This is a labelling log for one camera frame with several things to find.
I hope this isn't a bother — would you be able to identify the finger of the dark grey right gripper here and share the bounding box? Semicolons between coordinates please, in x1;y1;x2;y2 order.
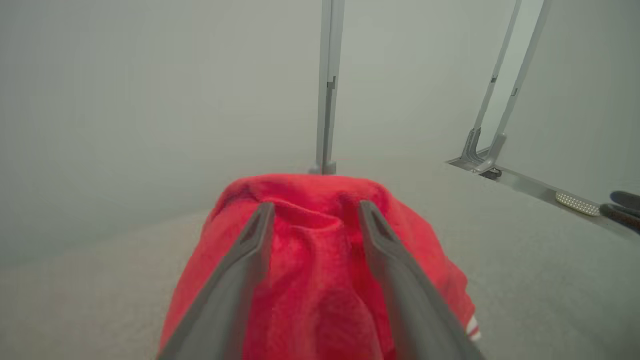
600;204;640;233
610;191;640;211

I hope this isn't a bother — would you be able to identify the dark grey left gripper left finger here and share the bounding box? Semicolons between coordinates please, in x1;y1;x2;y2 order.
157;201;276;360

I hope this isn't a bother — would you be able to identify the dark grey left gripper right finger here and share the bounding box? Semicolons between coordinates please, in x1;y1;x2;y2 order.
359;200;485;360

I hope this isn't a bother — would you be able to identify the red shirt with white sleeves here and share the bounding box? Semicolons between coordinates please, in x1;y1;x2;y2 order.
159;173;482;360

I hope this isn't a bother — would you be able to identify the white perforated pad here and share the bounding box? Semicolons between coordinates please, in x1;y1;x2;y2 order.
555;191;601;217

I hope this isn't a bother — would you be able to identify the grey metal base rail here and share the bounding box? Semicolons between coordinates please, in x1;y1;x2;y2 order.
446;149;640;232

